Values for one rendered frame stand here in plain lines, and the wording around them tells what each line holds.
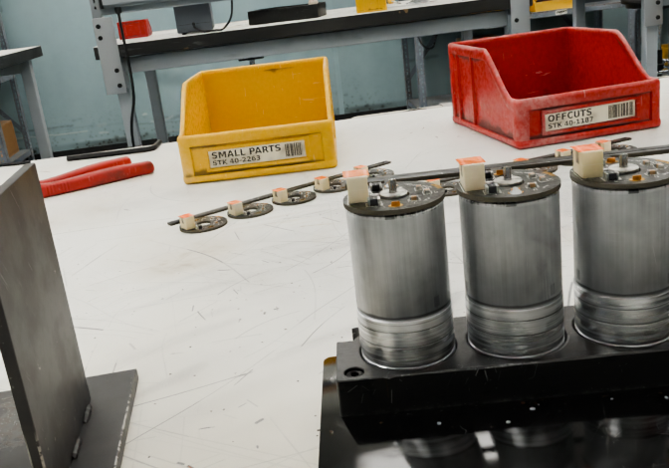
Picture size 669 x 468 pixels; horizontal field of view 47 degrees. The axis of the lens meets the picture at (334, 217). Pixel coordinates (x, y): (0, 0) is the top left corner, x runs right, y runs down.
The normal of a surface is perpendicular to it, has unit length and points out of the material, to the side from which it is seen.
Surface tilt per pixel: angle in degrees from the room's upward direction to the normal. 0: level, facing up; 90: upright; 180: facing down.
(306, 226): 0
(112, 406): 0
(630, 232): 90
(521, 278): 90
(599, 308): 90
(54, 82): 90
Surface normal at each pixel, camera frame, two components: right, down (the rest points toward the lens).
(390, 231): -0.14, 0.31
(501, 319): -0.47, 0.31
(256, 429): -0.11, -0.95
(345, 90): 0.09, 0.29
